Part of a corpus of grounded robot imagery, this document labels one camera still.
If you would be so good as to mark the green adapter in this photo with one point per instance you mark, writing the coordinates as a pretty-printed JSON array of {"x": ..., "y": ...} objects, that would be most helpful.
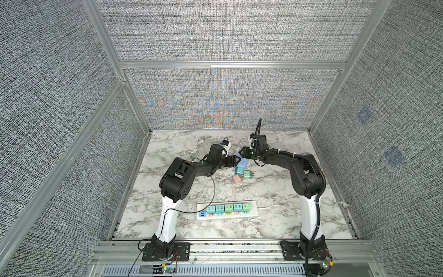
[
  {"x": 247, "y": 175},
  {"x": 229, "y": 208}
]

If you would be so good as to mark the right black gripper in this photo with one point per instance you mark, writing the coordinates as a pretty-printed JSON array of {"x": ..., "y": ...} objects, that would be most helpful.
[{"x": 244, "y": 150}]

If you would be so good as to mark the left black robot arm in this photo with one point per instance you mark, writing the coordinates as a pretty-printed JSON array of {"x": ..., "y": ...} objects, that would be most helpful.
[{"x": 176, "y": 184}]

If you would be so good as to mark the green adapter lowest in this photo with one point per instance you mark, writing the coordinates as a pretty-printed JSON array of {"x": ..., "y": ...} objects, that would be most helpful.
[{"x": 246, "y": 207}]

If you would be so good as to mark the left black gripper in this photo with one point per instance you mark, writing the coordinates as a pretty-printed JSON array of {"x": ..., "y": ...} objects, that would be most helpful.
[{"x": 233, "y": 164}]

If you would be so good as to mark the teal adapter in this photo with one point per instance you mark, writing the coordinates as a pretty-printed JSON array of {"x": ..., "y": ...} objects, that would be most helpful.
[
  {"x": 211, "y": 209},
  {"x": 239, "y": 171},
  {"x": 237, "y": 207},
  {"x": 220, "y": 209}
]

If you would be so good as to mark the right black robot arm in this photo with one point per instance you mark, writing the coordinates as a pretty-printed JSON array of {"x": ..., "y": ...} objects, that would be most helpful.
[{"x": 309, "y": 183}]

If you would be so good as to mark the blue square power strip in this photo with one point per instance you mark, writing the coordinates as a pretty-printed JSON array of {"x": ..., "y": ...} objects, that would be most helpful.
[{"x": 240, "y": 161}]

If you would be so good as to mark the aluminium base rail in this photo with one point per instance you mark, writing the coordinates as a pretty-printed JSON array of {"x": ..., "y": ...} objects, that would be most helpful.
[{"x": 233, "y": 258}]

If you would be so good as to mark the long white power strip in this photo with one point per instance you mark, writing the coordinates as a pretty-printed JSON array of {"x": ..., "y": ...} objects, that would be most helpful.
[{"x": 203, "y": 216}]

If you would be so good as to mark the pink plug adapter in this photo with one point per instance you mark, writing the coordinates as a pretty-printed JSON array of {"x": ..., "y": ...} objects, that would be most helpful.
[{"x": 237, "y": 178}]

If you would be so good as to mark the aluminium enclosure frame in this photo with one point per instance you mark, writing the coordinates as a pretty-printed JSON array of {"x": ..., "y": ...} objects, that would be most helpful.
[{"x": 384, "y": 128}]

